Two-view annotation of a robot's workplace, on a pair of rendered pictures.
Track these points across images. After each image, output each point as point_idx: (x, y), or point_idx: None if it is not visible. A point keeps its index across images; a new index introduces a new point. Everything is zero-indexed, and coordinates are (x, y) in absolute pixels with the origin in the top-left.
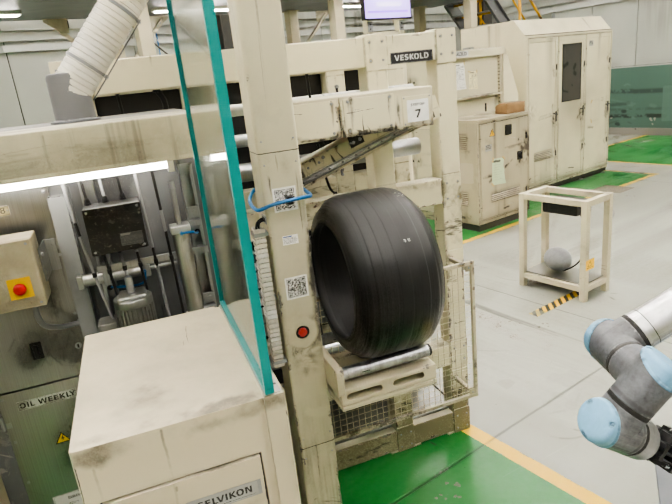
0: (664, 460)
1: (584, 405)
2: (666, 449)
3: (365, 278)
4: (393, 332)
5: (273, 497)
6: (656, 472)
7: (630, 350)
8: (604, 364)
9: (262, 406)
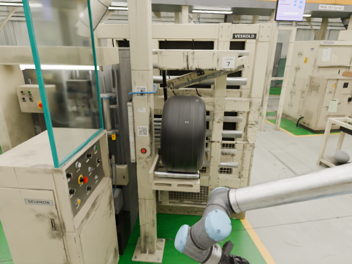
0: None
1: (181, 227)
2: None
3: (162, 134)
4: (173, 162)
5: (59, 209)
6: None
7: (212, 208)
8: None
9: (54, 172)
